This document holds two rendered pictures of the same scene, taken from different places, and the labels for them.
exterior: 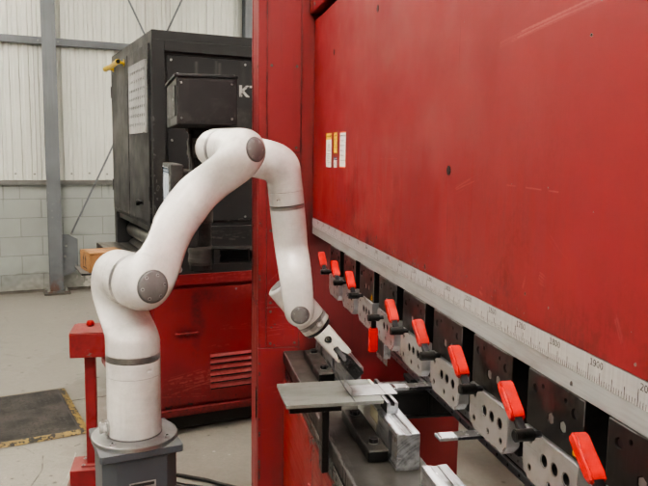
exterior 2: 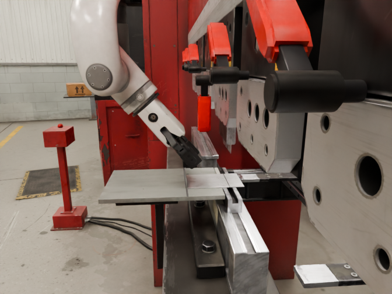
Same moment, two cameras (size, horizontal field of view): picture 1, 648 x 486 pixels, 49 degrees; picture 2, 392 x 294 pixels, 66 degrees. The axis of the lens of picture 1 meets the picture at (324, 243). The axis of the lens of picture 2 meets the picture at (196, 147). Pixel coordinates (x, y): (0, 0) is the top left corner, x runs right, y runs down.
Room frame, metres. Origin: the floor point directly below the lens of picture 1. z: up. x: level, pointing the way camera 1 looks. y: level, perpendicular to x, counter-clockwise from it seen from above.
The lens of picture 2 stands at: (1.22, -0.18, 1.27)
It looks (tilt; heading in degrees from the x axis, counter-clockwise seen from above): 15 degrees down; 7
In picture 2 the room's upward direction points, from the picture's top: straight up
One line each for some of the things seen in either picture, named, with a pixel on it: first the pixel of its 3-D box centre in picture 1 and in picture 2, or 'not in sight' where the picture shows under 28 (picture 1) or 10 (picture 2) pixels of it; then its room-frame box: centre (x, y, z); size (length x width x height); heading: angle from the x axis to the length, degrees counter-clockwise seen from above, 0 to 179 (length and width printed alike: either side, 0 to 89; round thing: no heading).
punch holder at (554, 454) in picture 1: (577, 438); not in sight; (0.95, -0.36, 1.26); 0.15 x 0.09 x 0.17; 12
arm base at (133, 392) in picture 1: (133, 397); not in sight; (1.55, 0.43, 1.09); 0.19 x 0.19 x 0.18
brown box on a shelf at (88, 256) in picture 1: (101, 258); (79, 89); (3.91, 1.24, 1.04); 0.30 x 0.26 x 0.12; 26
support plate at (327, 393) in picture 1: (328, 392); (163, 183); (1.88, -0.02, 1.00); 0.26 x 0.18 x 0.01; 102
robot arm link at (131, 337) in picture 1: (125, 303); not in sight; (1.57, 0.45, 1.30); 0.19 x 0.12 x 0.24; 40
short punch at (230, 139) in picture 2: (382, 344); (227, 127); (1.91, -0.16, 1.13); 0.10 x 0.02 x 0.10; 12
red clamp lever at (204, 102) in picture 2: (375, 333); (207, 104); (1.74, -0.13, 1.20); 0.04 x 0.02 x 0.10; 102
